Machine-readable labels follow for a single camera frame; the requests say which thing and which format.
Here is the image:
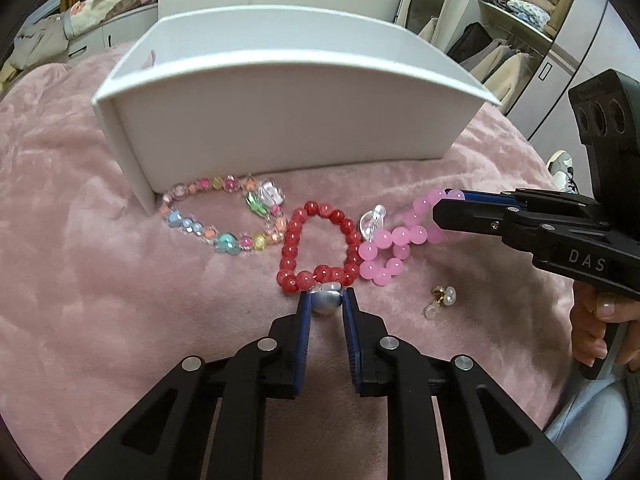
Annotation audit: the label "white box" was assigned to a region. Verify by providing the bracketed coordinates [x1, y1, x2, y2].
[91, 6, 502, 217]

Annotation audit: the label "multicolour bead bracelet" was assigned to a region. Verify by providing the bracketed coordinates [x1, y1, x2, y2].
[159, 174, 287, 258]

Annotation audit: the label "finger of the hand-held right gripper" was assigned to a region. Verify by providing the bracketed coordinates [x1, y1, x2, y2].
[446, 188, 601, 217]
[432, 199, 613, 257]

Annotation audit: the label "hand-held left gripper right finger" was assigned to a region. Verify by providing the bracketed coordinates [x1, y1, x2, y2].
[342, 287, 576, 480]

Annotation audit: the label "pile of clothes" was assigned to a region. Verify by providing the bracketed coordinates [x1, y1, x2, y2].
[7, 0, 163, 71]

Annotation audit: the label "pink bead bracelet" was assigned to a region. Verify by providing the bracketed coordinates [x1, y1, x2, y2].
[357, 187, 463, 287]

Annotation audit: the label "white low cabinet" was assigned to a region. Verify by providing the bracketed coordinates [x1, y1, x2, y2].
[65, 2, 162, 61]

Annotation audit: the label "grey wardrobe door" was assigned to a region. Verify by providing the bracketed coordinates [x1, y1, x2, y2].
[507, 0, 640, 147]

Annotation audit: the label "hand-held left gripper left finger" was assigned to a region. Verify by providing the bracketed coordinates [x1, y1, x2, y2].
[64, 290, 314, 480]

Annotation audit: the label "person's right hand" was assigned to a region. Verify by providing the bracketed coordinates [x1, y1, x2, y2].
[570, 280, 623, 367]

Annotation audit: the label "hanging coats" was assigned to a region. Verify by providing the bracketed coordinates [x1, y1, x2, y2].
[446, 22, 543, 113]

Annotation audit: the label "white sneaker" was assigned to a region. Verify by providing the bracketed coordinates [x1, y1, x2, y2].
[546, 150, 582, 192]

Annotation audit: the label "pink fluffy blanket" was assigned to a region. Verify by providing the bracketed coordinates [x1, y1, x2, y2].
[0, 40, 577, 480]

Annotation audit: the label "red bead bracelet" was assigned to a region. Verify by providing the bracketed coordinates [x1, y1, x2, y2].
[277, 201, 362, 317]

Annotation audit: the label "person's leg in light jeans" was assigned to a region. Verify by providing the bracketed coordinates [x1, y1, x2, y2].
[544, 377, 640, 480]

